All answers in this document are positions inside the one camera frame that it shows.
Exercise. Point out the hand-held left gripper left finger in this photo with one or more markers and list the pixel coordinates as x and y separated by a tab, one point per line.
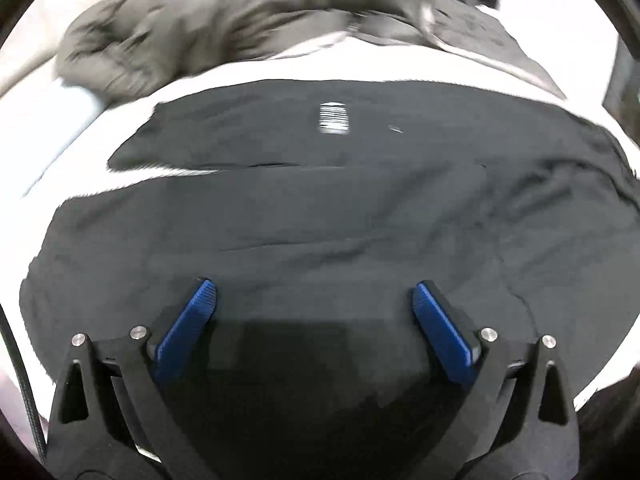
187	325

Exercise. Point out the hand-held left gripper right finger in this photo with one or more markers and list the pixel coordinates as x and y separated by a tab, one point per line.
442	325

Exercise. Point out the black pants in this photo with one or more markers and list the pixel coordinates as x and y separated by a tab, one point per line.
325	210

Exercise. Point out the light blue pillow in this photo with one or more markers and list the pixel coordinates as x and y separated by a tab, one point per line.
82	102

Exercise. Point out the grey duvet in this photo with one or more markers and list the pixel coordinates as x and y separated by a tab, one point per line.
225	15

